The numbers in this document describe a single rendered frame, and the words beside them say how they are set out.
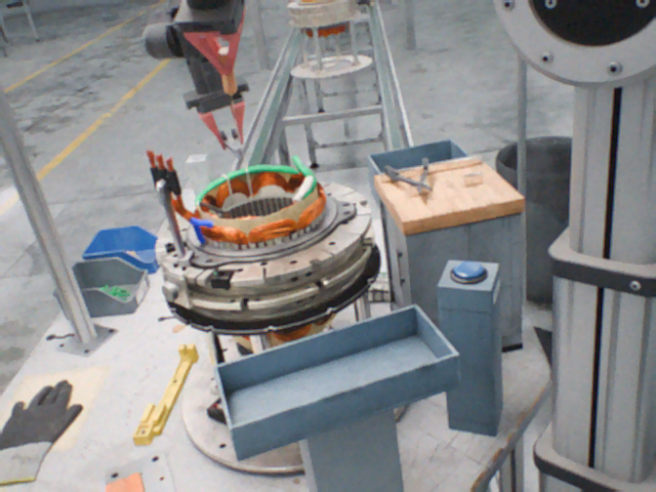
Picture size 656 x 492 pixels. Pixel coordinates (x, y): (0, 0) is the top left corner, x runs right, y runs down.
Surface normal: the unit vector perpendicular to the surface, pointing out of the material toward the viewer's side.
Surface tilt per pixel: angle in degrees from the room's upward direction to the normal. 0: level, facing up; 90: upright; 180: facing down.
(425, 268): 90
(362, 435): 90
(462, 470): 0
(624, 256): 90
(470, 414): 90
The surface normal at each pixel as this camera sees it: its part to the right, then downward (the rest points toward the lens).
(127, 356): -0.14, -0.87
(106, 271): -0.04, 0.43
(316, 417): 0.30, 0.41
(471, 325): -0.36, 0.48
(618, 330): -0.62, 0.44
